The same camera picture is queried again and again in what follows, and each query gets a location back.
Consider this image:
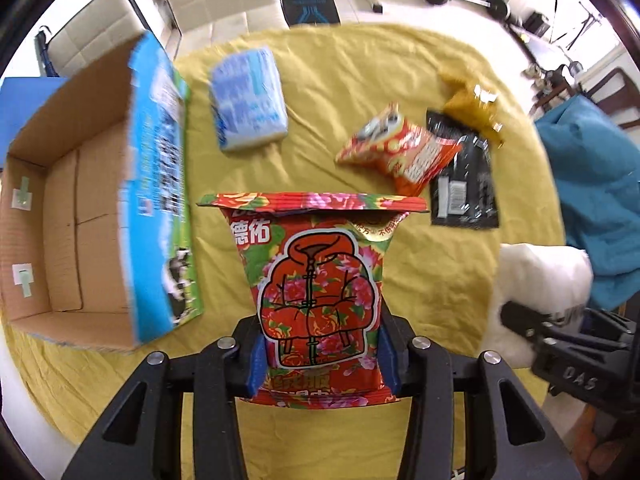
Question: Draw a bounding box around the white sock bundle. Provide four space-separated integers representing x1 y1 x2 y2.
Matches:
480 244 593 368

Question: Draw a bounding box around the red floral snack bag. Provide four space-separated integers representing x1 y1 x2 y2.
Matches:
198 192 428 410

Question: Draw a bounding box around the orange panda snack bag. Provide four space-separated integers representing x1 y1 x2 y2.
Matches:
335 102 461 196

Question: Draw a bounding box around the yellow snack packet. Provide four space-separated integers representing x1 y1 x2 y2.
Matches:
439 72 504 148

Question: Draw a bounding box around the black snack packet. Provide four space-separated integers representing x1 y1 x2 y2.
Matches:
425 110 499 230

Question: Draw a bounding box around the open cardboard box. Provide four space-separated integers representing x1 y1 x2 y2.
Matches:
1 32 203 350

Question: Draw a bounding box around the teal blanket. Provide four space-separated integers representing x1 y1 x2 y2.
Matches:
535 96 639 311

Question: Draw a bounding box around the light blue tissue pack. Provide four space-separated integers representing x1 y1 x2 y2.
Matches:
209 47 288 152

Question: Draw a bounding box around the yellow table cloth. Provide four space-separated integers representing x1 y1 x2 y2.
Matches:
1 24 564 479

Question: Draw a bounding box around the dark wooden chair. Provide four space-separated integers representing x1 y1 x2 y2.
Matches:
529 65 639 117

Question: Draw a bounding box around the blue folded mat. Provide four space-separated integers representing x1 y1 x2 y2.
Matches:
0 77 66 165

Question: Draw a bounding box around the left white padded chair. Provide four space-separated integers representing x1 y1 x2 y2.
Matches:
34 0 150 77

